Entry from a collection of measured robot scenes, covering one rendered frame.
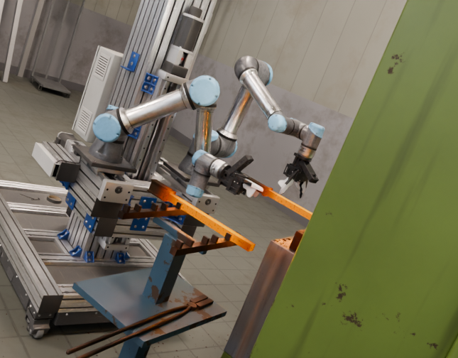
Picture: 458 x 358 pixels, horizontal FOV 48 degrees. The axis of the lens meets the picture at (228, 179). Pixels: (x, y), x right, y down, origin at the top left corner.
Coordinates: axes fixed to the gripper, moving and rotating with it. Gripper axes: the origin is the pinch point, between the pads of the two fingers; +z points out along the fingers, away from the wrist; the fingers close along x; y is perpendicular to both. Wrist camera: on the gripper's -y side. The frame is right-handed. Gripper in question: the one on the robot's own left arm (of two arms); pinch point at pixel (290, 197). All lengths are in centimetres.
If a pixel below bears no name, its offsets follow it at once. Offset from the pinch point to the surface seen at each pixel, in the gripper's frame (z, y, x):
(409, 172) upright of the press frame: -40, -87, 68
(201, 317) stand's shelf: 27, -50, 76
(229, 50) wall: -56, 435, -274
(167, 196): 0, -19, 81
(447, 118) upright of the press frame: -54, -89, 67
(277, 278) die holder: 12, -50, 50
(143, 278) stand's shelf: 27, -27, 85
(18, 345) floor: 93, 27, 92
